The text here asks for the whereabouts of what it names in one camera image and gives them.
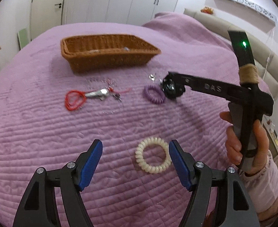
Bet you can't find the purple spiral hair tie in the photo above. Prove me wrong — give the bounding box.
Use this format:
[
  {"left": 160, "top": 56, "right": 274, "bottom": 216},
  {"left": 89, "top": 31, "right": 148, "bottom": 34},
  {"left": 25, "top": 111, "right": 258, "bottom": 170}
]
[{"left": 143, "top": 85, "right": 166, "bottom": 105}]

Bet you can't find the white patterned wall shelf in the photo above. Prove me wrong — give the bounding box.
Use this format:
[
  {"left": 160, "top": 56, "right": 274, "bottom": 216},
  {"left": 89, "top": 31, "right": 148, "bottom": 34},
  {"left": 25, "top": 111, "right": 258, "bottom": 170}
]
[{"left": 208, "top": 0, "right": 278, "bottom": 23}]

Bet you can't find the orange plush toy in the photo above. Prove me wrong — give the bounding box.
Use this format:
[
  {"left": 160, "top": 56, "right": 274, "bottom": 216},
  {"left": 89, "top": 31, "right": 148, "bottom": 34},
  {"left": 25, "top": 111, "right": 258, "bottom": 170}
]
[{"left": 200, "top": 6, "right": 214, "bottom": 14}]

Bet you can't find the red cord bracelet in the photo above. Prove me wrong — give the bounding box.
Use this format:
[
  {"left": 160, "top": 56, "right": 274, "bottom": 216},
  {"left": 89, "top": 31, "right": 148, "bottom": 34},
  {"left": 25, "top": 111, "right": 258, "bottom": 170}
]
[{"left": 65, "top": 89, "right": 88, "bottom": 111}]

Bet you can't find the white door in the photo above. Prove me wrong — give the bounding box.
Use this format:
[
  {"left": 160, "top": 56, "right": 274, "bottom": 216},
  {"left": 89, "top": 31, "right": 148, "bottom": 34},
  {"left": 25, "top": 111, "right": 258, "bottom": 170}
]
[{"left": 30, "top": 0, "right": 64, "bottom": 40}]

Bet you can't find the white wardrobe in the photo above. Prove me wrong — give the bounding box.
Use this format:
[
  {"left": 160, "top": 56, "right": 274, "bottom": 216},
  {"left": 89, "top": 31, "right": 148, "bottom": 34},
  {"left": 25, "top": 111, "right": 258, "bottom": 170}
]
[{"left": 63, "top": 0, "right": 178, "bottom": 26}]

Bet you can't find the brown wicker basket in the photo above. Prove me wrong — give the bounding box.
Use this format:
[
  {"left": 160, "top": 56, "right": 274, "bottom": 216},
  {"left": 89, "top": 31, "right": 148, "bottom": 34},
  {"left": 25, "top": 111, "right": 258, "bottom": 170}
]
[{"left": 61, "top": 34, "right": 161, "bottom": 73}]

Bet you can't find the purple quilted bedspread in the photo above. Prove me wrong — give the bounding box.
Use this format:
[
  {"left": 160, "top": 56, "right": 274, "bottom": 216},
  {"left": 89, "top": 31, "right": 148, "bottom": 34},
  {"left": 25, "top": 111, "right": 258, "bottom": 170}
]
[{"left": 0, "top": 13, "right": 239, "bottom": 226}]

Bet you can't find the green board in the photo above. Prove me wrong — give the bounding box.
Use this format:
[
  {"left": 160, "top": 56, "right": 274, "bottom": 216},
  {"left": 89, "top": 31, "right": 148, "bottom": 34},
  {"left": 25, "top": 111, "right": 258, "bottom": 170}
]
[{"left": 17, "top": 28, "right": 29, "bottom": 50}]

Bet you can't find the pink sleeve right forearm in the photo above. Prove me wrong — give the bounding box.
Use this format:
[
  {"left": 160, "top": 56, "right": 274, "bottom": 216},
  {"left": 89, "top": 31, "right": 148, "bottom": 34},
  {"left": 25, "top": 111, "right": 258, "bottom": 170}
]
[{"left": 239, "top": 152, "right": 278, "bottom": 226}]

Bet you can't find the cream spiral hair tie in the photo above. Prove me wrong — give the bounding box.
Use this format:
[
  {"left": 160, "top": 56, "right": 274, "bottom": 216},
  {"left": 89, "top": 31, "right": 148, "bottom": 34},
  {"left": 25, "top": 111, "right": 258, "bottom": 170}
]
[{"left": 135, "top": 136, "right": 172, "bottom": 174}]

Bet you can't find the beige padded headboard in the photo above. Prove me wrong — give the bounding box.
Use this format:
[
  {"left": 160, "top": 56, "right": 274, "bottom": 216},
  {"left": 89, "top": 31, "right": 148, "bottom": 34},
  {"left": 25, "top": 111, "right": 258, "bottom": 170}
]
[{"left": 183, "top": 7, "right": 278, "bottom": 93}]

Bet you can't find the person's right hand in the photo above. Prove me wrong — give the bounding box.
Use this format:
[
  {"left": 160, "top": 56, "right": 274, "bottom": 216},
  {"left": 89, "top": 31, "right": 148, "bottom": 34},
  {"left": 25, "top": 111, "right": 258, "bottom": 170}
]
[{"left": 225, "top": 120, "right": 269, "bottom": 176}]

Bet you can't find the black hair claw clip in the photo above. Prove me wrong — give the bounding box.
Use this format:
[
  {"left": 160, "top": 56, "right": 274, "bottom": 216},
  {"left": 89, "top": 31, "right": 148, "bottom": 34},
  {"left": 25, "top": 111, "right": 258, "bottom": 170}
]
[{"left": 162, "top": 76, "right": 186, "bottom": 100}]

